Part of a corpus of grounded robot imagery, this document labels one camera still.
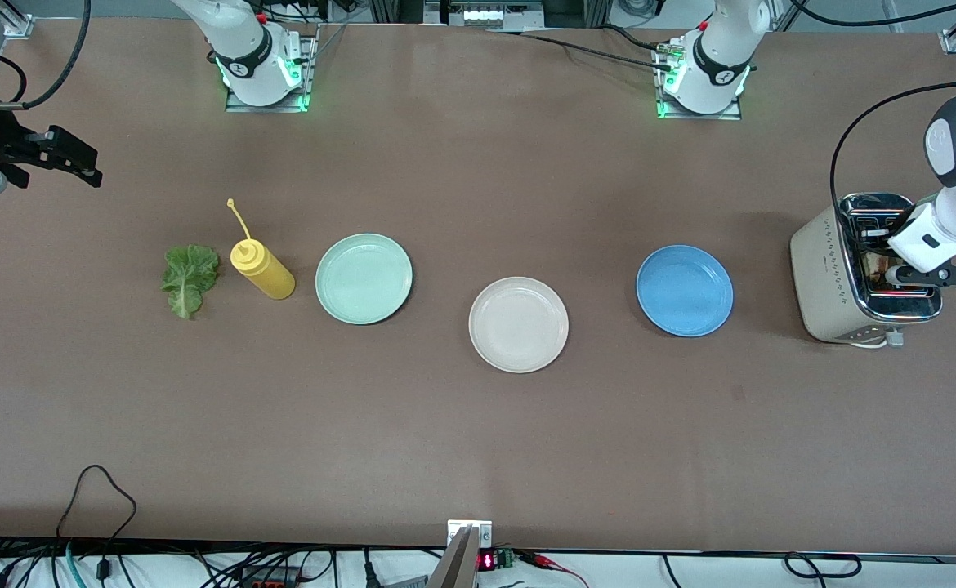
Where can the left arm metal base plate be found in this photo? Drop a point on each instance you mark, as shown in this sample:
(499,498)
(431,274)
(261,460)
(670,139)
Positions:
(699,116)

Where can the blue plate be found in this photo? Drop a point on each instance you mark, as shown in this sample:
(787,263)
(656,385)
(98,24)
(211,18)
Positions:
(685,291)

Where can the red digit display module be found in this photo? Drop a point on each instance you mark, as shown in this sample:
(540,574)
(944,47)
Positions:
(488,561)

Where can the green lettuce leaf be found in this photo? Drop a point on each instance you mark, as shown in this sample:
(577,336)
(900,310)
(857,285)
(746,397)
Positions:
(190,278)

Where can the toasted bread slice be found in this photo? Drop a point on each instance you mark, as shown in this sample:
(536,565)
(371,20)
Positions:
(878,265)

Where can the beige plate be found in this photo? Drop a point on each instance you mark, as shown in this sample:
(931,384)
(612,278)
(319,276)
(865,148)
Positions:
(519,325)

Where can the pale green plate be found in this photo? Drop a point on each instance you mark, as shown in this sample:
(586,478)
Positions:
(364,279)

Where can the red alligator clip lead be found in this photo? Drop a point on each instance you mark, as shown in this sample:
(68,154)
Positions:
(539,559)

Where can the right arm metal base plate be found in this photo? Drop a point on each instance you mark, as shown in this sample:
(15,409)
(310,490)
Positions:
(311,82)

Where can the black control box with lights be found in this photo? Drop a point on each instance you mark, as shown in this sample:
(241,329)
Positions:
(482,15)

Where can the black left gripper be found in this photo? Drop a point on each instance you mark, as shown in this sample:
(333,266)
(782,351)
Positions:
(887,234)

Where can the silver metal bracket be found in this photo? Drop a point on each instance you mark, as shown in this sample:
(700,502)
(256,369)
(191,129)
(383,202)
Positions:
(484,535)

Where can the beige and chrome toaster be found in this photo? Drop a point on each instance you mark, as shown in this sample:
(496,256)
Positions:
(817,278)

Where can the yellow mustard squeeze bottle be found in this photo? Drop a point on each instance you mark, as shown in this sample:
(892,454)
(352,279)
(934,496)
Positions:
(265,273)

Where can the grey metal bar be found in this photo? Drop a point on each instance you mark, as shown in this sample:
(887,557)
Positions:
(455,567)

